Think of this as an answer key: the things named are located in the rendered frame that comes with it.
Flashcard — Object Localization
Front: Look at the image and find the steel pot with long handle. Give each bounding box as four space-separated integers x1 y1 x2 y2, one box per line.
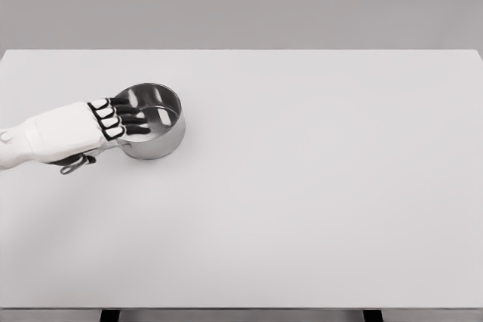
59 81 186 175

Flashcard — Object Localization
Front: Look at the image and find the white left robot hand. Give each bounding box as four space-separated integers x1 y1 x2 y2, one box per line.
23 96 151 167

